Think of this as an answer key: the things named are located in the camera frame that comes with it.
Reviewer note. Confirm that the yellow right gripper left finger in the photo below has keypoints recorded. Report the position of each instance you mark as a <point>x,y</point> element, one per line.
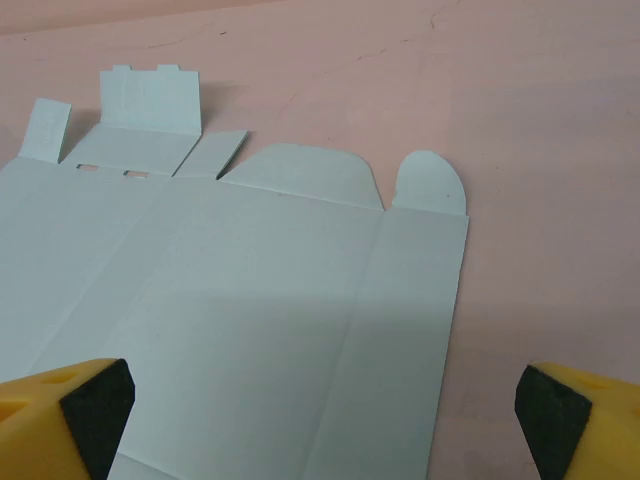
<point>40,430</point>

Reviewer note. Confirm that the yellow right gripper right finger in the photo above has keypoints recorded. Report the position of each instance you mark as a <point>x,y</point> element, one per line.
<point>595,430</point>

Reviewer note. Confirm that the light blue paper box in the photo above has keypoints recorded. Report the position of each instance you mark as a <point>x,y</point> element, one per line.
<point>250,300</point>

